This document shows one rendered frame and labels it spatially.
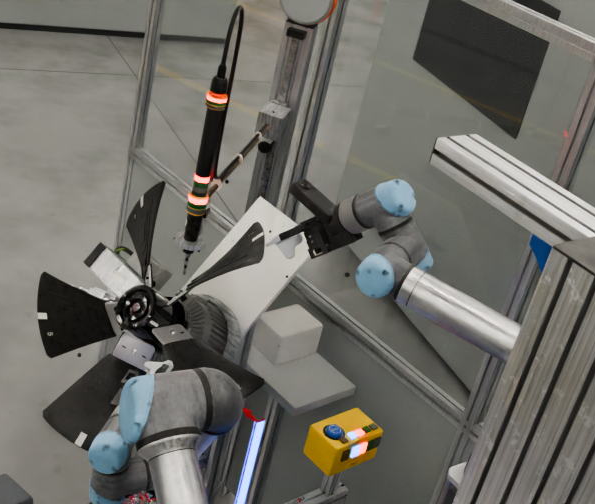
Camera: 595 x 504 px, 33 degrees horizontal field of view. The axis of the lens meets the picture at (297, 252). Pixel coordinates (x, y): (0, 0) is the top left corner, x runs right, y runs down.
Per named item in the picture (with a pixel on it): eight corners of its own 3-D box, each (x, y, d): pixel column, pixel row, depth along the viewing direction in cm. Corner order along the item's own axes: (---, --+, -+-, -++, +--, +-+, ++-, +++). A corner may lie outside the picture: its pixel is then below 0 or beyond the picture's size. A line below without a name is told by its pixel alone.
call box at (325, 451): (347, 437, 258) (357, 405, 253) (373, 462, 252) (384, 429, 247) (300, 456, 248) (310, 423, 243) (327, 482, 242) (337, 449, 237)
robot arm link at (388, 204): (405, 223, 195) (385, 184, 194) (364, 238, 202) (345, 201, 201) (425, 208, 200) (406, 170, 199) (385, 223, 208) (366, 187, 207)
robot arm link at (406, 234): (389, 291, 199) (364, 242, 198) (409, 270, 208) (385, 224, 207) (422, 279, 194) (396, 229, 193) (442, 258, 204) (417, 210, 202)
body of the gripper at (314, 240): (308, 260, 213) (348, 245, 205) (291, 223, 213) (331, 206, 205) (329, 249, 219) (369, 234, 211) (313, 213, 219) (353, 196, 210)
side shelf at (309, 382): (279, 328, 320) (281, 321, 318) (353, 394, 298) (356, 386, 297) (218, 346, 305) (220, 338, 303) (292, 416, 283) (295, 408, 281)
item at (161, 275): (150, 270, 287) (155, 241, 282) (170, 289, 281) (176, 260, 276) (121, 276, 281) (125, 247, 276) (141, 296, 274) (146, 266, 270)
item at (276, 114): (263, 125, 287) (269, 97, 283) (287, 132, 286) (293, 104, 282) (253, 137, 278) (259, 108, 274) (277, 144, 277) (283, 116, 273)
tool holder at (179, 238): (183, 228, 235) (190, 191, 230) (212, 237, 234) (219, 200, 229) (169, 244, 227) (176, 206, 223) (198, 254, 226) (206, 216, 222)
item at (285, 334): (284, 325, 317) (291, 296, 311) (317, 354, 307) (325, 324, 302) (242, 337, 306) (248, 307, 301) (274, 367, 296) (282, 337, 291)
